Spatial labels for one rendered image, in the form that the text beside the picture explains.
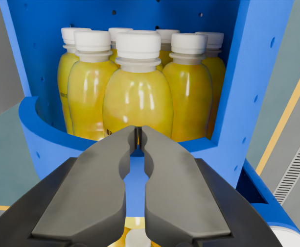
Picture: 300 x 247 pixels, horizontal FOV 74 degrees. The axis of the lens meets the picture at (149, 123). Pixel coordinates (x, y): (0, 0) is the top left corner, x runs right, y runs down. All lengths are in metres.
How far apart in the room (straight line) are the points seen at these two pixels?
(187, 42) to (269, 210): 0.56
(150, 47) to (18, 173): 1.99
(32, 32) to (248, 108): 0.26
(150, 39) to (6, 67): 0.56
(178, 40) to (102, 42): 0.08
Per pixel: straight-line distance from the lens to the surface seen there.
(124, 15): 0.39
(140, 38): 0.17
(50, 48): 0.33
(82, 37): 0.23
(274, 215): 0.68
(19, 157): 1.97
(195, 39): 0.22
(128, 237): 0.35
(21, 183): 2.17
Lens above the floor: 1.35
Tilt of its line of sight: 62 degrees down
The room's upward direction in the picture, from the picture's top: 177 degrees clockwise
